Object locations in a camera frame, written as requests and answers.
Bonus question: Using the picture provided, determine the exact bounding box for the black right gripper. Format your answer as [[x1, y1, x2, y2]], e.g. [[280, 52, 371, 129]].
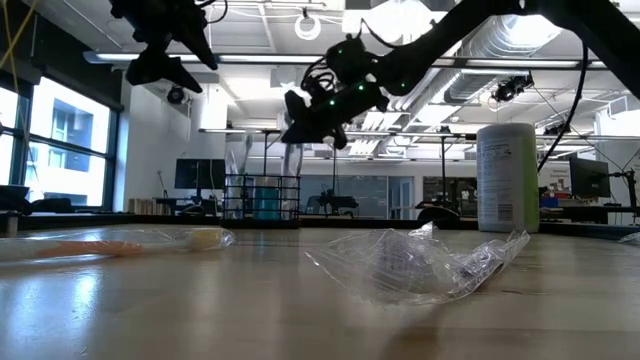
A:
[[280, 84, 390, 151]]

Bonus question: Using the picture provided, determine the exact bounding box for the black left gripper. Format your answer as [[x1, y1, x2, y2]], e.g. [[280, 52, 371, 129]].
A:
[[110, 0, 220, 95]]

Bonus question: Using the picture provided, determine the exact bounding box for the green toothbrush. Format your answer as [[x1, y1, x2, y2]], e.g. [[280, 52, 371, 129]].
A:
[[239, 132, 256, 177]]

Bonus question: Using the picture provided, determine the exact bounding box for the blue toothbrush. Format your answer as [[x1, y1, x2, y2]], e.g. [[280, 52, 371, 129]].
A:
[[223, 144, 245, 221]]

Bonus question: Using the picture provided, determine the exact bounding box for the clear plastic bag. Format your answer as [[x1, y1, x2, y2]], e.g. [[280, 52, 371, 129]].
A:
[[303, 221, 532, 307]]

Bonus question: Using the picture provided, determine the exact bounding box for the black computer monitor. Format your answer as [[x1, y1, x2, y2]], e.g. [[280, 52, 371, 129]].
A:
[[173, 158, 226, 190], [568, 157, 612, 200]]

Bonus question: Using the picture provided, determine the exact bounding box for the large window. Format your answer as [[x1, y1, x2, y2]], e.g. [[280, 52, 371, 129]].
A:
[[0, 74, 121, 211]]

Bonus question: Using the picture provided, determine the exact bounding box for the black office chair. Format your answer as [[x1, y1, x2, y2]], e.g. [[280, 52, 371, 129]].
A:
[[416, 205, 461, 224]]

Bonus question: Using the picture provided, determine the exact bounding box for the orange wrapped toothbrush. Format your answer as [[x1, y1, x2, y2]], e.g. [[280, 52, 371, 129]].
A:
[[0, 227, 236, 265]]

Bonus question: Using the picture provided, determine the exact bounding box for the black ceiling-mounted device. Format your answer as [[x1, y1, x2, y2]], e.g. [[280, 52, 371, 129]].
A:
[[492, 73, 535, 104]]

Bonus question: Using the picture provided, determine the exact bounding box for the white wipes canister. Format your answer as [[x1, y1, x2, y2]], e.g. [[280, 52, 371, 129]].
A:
[[475, 122, 541, 234]]

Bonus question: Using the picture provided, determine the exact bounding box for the long ceiling light bar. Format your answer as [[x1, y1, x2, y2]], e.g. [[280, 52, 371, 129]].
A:
[[82, 49, 640, 71]]

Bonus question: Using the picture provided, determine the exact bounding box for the white poster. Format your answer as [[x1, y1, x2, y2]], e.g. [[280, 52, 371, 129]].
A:
[[538, 162, 571, 199]]

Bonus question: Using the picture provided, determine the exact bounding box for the white coiled cable ring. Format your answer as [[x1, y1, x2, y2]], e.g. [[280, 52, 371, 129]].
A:
[[293, 13, 323, 42]]

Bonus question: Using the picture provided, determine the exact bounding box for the black wire basket holder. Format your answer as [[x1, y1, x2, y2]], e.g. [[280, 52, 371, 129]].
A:
[[221, 173, 302, 230]]

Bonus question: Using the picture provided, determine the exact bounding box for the silver ventilation duct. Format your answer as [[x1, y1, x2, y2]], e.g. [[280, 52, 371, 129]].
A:
[[442, 9, 584, 106]]

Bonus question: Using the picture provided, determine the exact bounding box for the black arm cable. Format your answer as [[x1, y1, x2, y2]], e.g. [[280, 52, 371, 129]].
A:
[[537, 42, 587, 175]]

